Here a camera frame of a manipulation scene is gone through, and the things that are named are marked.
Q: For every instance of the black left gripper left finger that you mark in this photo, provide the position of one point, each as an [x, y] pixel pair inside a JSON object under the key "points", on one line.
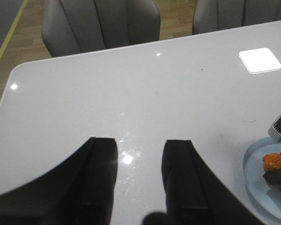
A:
{"points": [[79, 191]]}

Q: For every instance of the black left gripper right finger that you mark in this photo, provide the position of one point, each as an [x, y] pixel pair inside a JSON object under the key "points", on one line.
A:
{"points": [[194, 195]]}

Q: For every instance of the light blue round plate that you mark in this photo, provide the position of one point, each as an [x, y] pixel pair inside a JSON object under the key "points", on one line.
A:
{"points": [[266, 197]]}

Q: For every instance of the left beige upholstered chair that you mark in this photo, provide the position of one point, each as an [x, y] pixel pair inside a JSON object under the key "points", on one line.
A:
{"points": [[81, 26]]}

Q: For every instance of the beige upholstered chair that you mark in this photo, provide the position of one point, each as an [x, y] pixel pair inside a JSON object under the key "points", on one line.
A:
{"points": [[81, 26], [214, 15]]}

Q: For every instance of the right beige upholstered chair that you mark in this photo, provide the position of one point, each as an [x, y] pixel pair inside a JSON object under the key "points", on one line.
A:
{"points": [[214, 15]]}

